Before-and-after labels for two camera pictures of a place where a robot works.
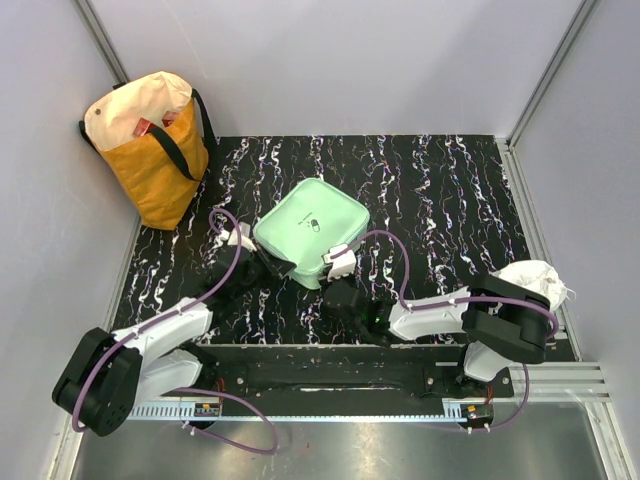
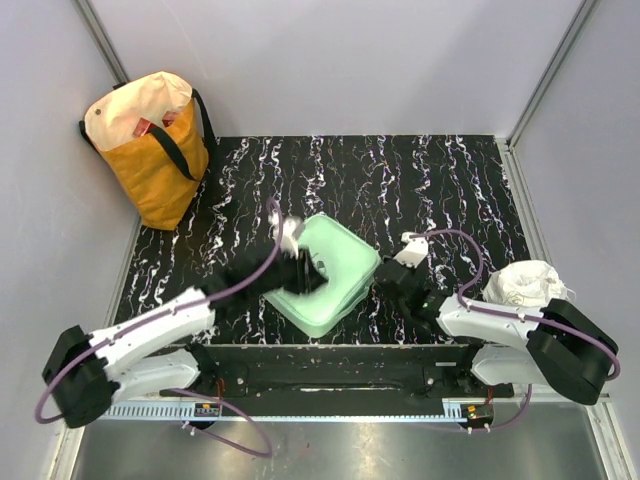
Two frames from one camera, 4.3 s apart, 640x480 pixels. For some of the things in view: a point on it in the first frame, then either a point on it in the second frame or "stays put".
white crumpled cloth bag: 537,277 stays put
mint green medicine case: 307,222 -> 348,264
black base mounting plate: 334,374 stays put
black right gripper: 345,278 -> 412,269
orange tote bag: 155,132 stays put
